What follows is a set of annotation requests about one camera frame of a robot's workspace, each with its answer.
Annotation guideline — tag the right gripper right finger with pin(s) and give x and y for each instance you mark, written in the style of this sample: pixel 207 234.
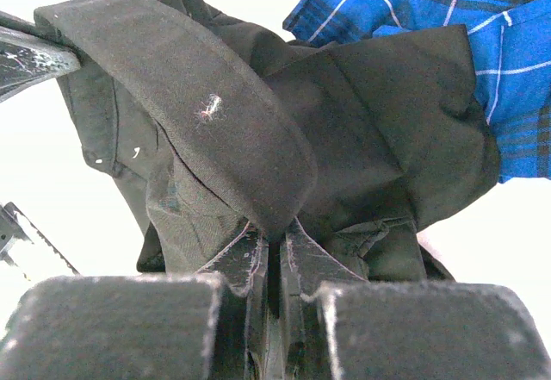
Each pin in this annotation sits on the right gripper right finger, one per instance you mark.
pixel 336 325

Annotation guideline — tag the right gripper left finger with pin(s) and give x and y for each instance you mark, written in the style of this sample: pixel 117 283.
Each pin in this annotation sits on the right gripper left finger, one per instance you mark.
pixel 206 325

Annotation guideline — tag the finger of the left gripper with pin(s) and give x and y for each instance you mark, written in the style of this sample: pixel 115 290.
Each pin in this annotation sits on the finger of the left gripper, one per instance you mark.
pixel 26 248
pixel 28 57

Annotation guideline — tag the black shirt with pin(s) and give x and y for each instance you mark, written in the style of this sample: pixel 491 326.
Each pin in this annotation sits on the black shirt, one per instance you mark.
pixel 209 125

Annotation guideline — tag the blue plaid shirt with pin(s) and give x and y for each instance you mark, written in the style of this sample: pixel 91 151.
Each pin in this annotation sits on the blue plaid shirt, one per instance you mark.
pixel 510 43

